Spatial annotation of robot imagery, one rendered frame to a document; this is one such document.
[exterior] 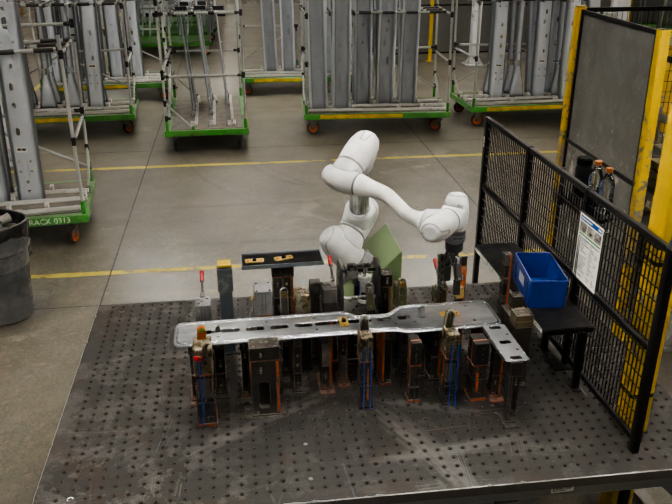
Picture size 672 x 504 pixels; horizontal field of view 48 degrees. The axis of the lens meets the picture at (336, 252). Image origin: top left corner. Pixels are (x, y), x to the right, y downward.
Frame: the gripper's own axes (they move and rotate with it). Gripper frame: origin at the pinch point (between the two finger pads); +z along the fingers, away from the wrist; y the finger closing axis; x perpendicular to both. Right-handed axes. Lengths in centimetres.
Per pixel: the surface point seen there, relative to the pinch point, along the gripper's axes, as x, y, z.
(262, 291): -80, -12, 3
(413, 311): -15.0, -4.4, 13.8
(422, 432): -21, 41, 44
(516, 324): 23.7, 16.8, 12.0
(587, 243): 55, 9, -19
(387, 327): -29.2, 7.7, 13.8
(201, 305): -106, -13, 7
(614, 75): 160, -181, -50
